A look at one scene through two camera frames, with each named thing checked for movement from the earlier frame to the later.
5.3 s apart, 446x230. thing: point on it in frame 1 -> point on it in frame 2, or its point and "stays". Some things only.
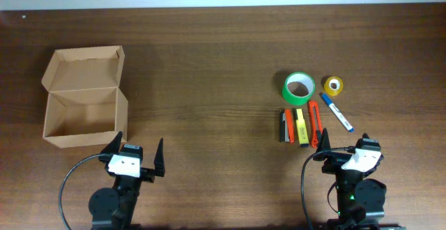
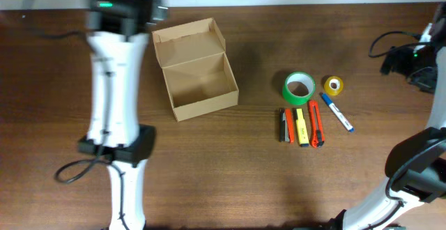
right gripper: (336, 159) -> (398, 66)
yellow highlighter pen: (302, 129) stays
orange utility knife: (316, 122) stays
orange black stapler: (286, 126) stays
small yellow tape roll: (333, 86) stays
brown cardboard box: (84, 102) -> (198, 77)
